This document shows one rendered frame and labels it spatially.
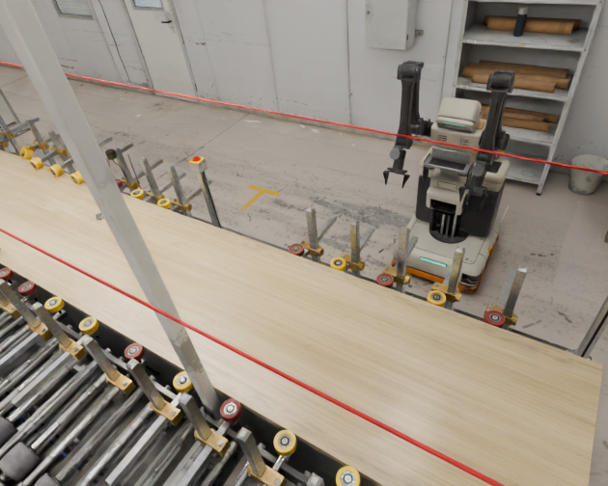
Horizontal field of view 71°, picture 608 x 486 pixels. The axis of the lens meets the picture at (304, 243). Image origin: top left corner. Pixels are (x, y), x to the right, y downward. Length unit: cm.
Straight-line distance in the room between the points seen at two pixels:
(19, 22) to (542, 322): 306
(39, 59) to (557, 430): 179
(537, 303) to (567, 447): 171
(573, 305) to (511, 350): 157
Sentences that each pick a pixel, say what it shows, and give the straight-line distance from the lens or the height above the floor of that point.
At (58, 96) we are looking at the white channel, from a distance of 103.
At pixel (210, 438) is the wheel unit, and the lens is 177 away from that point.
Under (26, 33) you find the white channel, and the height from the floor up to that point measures 224.
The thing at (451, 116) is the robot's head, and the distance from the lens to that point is 250.
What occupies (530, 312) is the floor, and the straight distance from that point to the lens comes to 329.
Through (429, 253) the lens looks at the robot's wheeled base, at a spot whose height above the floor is 28.
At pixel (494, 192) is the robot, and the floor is 69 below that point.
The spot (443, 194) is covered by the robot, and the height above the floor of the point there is 80.
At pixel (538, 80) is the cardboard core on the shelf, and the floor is 97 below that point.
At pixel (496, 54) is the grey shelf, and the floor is 101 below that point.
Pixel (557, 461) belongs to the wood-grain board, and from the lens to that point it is 175.
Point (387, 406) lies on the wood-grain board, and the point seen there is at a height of 90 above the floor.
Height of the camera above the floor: 242
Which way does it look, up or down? 42 degrees down
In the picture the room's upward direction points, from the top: 8 degrees counter-clockwise
